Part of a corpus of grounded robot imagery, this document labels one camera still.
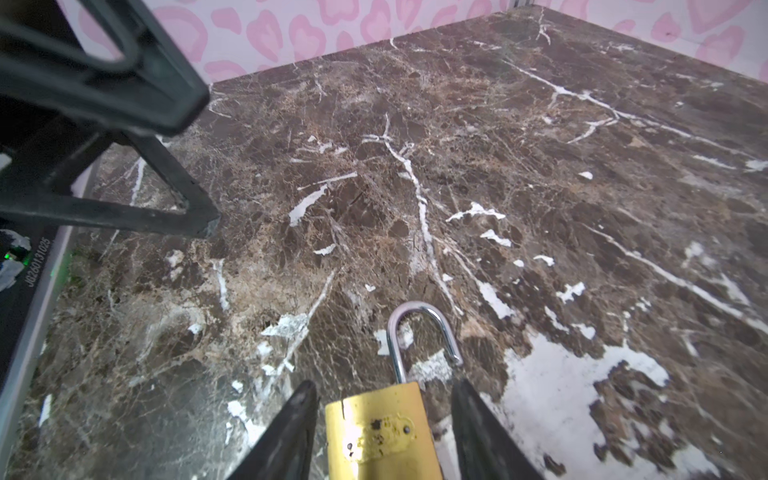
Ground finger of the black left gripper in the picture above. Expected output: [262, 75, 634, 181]
[1, 1, 209, 136]
[0, 128, 222, 239]

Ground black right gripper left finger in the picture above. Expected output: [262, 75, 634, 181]
[229, 380, 319, 480]

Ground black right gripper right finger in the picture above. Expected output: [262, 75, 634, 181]
[451, 379, 543, 480]

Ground brass padlock silver shackle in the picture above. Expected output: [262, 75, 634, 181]
[325, 301, 464, 479]

